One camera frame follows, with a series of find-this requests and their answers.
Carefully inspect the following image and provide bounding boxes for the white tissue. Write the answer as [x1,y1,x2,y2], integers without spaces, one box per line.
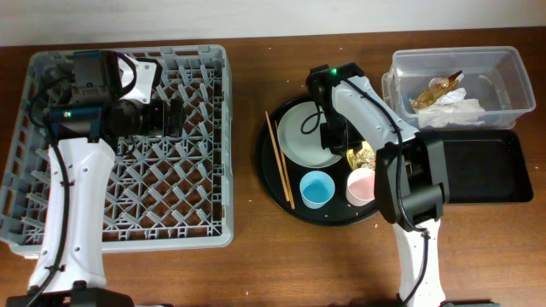
[415,88,485,128]

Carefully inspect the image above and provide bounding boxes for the round black tray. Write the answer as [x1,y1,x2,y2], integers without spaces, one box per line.
[254,94,403,227]

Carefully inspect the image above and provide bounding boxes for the blue cup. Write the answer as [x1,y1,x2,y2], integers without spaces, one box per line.
[299,171,335,209]

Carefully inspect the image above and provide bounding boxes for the grey plate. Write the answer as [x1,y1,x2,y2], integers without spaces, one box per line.
[277,101,341,169]

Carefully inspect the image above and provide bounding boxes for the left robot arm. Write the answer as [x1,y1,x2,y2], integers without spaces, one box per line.
[6,50,186,306]

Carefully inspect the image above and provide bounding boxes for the black rectangular tray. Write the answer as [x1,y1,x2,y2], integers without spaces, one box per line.
[428,130,534,204]

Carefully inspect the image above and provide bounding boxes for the clear plastic bin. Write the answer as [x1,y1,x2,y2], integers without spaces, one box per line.
[381,46,536,130]

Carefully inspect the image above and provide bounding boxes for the pink cup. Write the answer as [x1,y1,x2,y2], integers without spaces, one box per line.
[346,168,375,206]

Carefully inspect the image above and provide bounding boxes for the yellow bowl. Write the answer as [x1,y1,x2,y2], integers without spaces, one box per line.
[346,140,377,171]

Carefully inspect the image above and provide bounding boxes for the grey dishwasher rack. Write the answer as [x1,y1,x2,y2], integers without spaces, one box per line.
[1,44,234,258]

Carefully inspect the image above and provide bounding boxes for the food scraps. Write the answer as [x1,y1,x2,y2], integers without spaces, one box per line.
[349,142,377,171]

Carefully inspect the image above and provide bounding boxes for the wooden chopstick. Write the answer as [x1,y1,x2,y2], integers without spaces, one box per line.
[264,111,290,202]
[275,122,295,211]

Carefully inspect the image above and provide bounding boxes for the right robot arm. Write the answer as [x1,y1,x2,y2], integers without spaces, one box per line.
[305,62,450,306]

